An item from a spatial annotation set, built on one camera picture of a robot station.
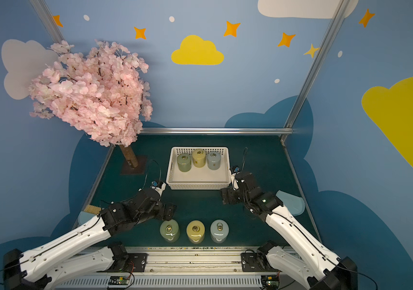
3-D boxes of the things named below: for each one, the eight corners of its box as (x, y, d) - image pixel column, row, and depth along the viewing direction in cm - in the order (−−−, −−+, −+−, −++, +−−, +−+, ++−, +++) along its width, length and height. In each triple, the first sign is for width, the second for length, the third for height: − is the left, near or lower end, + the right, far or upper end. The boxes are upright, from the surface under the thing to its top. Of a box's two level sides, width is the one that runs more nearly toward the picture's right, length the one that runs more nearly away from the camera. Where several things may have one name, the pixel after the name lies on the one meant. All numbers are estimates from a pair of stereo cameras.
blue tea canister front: (210, 243, 81) (210, 237, 74) (210, 225, 86) (210, 219, 79) (227, 243, 81) (229, 237, 74) (226, 226, 86) (228, 219, 79)
